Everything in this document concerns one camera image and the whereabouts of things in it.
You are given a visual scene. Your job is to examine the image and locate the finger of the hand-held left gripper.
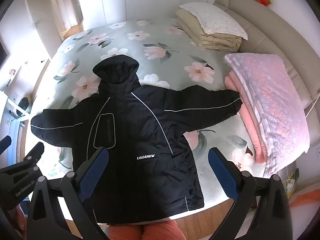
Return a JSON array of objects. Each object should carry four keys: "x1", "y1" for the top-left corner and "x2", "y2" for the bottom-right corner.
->
[
  {"x1": 0, "y1": 142, "x2": 45, "y2": 183},
  {"x1": 0, "y1": 135, "x2": 12, "y2": 151}
]

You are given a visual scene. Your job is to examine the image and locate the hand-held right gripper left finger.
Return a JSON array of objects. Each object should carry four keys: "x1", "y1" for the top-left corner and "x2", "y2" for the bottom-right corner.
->
[{"x1": 27, "y1": 147, "x2": 109, "y2": 240}]

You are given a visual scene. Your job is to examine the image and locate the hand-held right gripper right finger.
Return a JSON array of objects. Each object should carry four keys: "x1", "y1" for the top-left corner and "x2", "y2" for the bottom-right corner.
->
[{"x1": 208, "y1": 147, "x2": 293, "y2": 240}]

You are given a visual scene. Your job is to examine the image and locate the black hooded jacket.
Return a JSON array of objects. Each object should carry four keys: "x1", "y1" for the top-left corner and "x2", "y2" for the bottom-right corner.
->
[{"x1": 30, "y1": 54, "x2": 244, "y2": 224}]

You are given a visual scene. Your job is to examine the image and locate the black mesh wastebasket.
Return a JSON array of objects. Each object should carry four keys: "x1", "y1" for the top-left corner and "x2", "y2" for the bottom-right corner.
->
[{"x1": 19, "y1": 97, "x2": 32, "y2": 115}]

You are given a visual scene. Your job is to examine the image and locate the pink folded blanket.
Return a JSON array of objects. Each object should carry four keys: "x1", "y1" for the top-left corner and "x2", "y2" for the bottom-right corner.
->
[{"x1": 224, "y1": 76, "x2": 269, "y2": 163}]

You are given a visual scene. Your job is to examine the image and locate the person's legs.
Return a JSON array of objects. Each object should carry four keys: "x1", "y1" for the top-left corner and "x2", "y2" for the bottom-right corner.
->
[{"x1": 107, "y1": 219, "x2": 185, "y2": 240}]

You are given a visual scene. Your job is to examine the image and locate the beige folded quilt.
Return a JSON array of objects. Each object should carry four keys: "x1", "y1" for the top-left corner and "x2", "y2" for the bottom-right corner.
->
[{"x1": 175, "y1": 9, "x2": 243, "y2": 52}]

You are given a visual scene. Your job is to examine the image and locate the white door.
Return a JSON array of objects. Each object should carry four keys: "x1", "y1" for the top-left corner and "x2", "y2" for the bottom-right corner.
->
[{"x1": 24, "y1": 0, "x2": 83, "y2": 53}]

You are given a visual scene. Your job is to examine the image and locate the floral bed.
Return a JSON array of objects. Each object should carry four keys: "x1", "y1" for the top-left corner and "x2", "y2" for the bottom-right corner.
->
[{"x1": 31, "y1": 17, "x2": 275, "y2": 215}]

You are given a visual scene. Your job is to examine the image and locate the beige padded headboard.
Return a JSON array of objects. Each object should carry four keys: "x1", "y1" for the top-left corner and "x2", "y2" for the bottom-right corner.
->
[{"x1": 212, "y1": 0, "x2": 320, "y2": 110}]

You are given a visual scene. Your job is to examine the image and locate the white dotted pillow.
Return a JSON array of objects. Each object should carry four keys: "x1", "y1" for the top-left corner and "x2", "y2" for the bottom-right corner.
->
[{"x1": 179, "y1": 2, "x2": 248, "y2": 40}]

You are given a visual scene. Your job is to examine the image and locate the white cord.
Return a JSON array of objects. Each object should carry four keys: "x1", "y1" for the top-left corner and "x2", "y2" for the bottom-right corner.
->
[{"x1": 304, "y1": 99, "x2": 316, "y2": 118}]

